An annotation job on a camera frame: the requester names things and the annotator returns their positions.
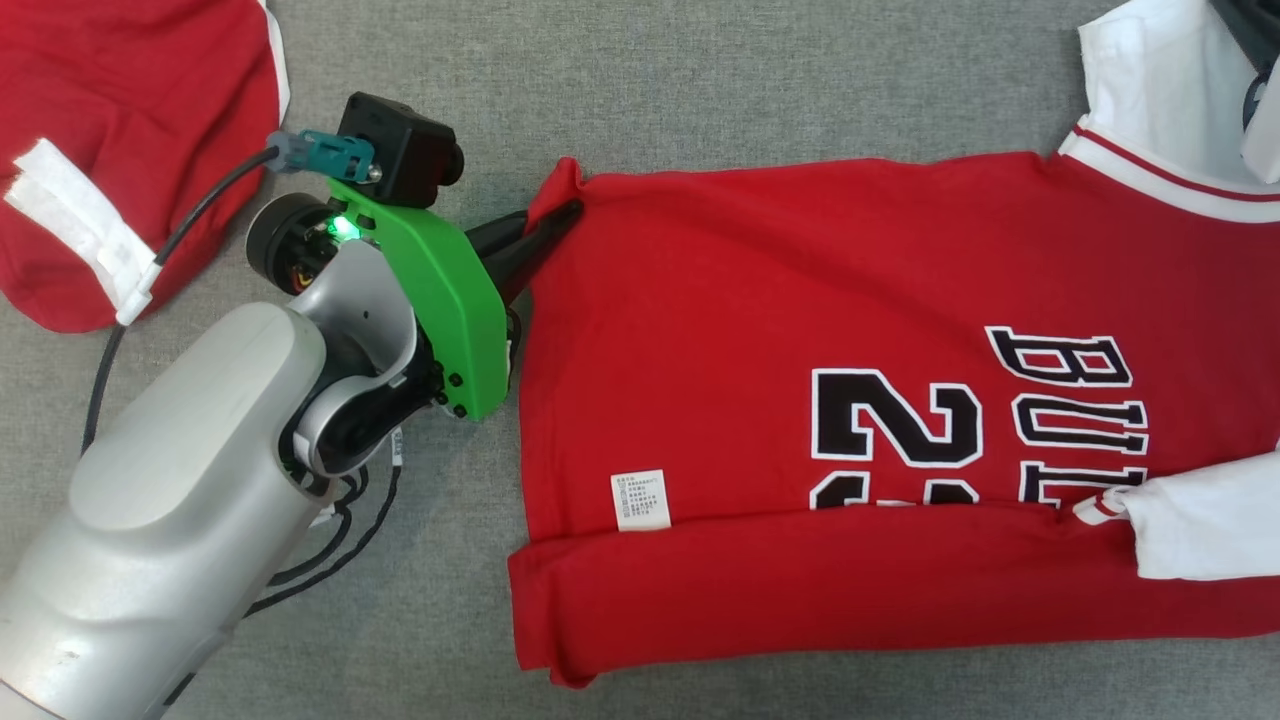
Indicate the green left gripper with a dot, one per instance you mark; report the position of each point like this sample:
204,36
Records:
450,290

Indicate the red jersey with white sleeves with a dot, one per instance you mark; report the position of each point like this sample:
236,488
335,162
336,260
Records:
800,300

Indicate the red shorts with white bands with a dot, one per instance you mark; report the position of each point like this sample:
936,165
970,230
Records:
130,110

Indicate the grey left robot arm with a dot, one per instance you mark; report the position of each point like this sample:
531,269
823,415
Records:
180,500

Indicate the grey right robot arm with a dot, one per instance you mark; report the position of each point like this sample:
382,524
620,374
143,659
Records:
1262,130

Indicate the grey fabric sofa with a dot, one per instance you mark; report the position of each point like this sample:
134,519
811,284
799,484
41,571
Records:
700,90

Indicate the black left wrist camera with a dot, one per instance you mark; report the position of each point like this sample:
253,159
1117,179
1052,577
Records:
405,150

